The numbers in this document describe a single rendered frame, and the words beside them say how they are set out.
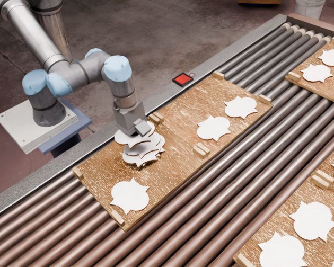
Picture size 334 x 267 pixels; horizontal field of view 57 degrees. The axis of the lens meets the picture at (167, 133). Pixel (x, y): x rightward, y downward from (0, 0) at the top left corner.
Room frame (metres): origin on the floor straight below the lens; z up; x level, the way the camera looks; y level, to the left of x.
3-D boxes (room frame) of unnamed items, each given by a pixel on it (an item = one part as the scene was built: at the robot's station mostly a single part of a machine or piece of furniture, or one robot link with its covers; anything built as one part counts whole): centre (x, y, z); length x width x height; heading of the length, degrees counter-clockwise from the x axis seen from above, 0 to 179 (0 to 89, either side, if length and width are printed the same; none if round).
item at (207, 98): (0.97, -0.21, 0.93); 0.41 x 0.35 x 0.02; 126
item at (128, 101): (0.78, 0.12, 1.25); 0.08 x 0.08 x 0.05
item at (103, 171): (0.73, 0.12, 0.93); 0.41 x 0.35 x 0.02; 126
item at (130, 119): (0.76, 0.10, 1.17); 0.12 x 0.09 x 0.16; 40
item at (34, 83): (1.13, 0.52, 1.08); 0.13 x 0.12 x 0.14; 124
